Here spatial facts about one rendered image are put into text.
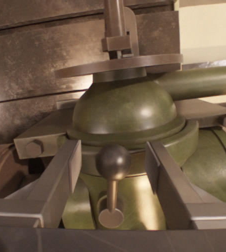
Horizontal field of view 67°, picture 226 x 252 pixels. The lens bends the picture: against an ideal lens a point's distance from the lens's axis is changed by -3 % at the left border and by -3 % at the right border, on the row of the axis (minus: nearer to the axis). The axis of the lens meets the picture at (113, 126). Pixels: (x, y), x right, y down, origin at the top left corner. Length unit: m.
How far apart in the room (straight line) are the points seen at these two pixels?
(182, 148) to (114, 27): 0.14
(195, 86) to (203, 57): 0.57
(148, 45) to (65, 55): 0.20
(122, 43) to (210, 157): 0.17
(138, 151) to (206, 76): 0.17
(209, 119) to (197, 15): 0.63
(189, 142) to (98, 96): 0.12
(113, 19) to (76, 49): 0.28
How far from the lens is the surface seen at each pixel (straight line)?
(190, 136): 0.21
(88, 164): 0.19
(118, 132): 0.20
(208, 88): 0.29
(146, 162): 0.16
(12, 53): 0.52
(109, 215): 0.21
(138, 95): 0.21
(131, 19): 0.45
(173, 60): 0.22
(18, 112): 0.53
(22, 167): 0.34
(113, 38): 0.18
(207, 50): 0.85
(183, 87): 0.28
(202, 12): 0.86
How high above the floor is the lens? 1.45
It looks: 73 degrees down
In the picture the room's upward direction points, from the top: 179 degrees clockwise
